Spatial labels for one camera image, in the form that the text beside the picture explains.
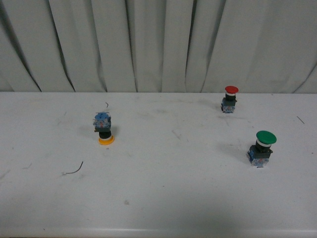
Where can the yellow push button switch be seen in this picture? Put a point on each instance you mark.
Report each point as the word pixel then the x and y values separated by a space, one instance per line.
pixel 102 125

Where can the white pleated curtain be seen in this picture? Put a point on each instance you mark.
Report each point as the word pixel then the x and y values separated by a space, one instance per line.
pixel 194 46

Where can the red push button switch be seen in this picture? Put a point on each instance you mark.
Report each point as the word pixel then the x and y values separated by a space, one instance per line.
pixel 229 101

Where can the green push button switch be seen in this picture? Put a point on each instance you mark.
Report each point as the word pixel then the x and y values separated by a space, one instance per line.
pixel 260 152

